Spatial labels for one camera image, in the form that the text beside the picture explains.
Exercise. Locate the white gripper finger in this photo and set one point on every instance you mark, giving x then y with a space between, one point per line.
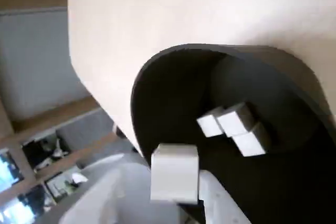
220 208
118 203

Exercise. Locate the white cube block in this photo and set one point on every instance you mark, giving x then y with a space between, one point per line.
208 125
173 174
249 144
233 123

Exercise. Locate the black pot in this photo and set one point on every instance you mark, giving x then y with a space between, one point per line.
170 98

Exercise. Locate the dark office equipment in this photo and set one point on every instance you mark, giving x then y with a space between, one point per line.
39 150

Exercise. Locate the wooden partition frame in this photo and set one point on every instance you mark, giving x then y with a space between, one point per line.
52 115

